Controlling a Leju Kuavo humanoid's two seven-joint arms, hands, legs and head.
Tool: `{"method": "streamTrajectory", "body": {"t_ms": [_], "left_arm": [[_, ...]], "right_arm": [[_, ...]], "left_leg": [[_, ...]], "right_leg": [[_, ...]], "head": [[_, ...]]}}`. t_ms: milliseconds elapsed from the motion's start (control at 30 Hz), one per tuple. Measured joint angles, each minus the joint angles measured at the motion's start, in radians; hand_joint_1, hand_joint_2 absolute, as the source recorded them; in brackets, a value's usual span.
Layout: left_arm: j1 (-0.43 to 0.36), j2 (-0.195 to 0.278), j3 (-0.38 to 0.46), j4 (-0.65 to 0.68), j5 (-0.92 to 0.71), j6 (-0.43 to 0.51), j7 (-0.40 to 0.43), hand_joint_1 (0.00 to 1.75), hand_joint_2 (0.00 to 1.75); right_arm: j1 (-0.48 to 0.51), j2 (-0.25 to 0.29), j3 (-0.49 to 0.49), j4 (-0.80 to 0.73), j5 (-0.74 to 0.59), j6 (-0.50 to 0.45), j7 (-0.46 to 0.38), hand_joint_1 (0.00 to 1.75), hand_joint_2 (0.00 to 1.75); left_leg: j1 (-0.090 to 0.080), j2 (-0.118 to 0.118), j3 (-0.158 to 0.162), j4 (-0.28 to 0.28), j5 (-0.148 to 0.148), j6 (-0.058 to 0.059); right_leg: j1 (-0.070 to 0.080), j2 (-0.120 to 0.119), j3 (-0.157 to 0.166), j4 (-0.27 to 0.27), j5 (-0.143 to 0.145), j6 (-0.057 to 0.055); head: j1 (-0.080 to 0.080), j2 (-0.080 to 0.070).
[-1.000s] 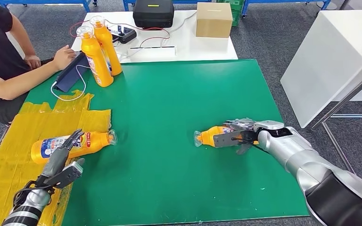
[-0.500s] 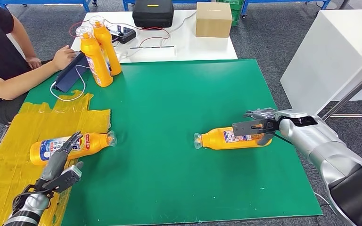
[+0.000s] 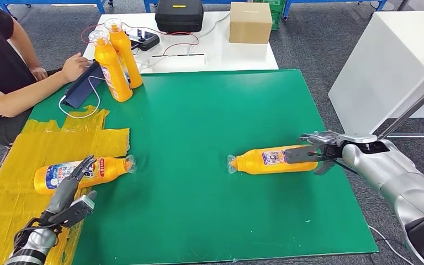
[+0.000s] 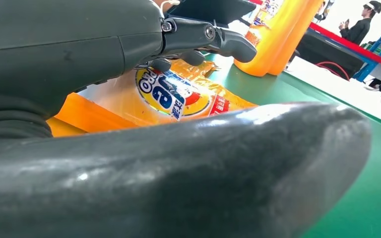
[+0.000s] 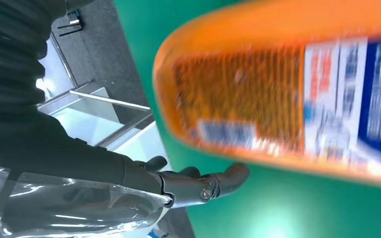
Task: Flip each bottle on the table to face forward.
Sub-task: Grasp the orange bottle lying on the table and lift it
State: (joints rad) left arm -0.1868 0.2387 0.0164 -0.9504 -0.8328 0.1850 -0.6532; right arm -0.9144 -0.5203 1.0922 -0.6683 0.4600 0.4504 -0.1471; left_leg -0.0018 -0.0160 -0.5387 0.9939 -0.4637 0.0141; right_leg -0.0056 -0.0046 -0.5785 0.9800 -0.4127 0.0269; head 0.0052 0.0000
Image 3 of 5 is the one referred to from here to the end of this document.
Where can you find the person's left hand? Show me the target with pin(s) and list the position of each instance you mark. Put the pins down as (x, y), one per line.
(39, 74)

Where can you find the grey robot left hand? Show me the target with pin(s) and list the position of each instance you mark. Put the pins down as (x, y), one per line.
(64, 194)

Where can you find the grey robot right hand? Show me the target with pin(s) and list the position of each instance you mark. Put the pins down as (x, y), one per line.
(331, 139)

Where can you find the person's right hand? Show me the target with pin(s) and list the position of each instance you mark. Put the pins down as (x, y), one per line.
(72, 67)

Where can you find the orange detergent bottle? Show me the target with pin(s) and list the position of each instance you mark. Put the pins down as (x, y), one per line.
(106, 170)
(256, 162)
(129, 62)
(113, 77)

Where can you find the person's right forearm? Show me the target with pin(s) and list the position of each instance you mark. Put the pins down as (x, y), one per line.
(21, 96)

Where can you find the person's left forearm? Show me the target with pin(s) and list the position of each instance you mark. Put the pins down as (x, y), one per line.
(29, 55)

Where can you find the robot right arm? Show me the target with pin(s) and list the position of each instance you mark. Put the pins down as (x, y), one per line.
(398, 175)

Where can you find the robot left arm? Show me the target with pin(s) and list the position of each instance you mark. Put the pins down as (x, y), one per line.
(38, 241)

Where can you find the tablet in blue cover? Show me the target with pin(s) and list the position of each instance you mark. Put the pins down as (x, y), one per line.
(82, 91)

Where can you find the yellow tape patch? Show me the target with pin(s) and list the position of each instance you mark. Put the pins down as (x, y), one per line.
(32, 146)

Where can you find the black remote controller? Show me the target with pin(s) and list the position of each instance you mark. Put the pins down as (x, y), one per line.
(148, 41)

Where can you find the white desk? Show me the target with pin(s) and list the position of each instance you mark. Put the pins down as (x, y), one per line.
(380, 73)

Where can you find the black carrying case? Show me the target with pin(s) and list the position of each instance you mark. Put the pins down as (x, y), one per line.
(179, 18)

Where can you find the white table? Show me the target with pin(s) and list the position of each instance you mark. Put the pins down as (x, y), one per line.
(237, 56)

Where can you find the green plastic crate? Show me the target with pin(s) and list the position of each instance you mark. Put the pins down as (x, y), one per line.
(276, 18)

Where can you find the green table mat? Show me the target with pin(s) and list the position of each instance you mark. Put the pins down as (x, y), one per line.
(197, 128)

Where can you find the cardboard box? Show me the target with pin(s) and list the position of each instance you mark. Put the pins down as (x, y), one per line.
(250, 25)

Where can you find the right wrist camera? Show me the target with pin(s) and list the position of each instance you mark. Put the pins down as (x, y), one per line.
(299, 154)

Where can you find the steel frame stand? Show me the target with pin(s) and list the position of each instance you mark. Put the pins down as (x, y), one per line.
(413, 109)

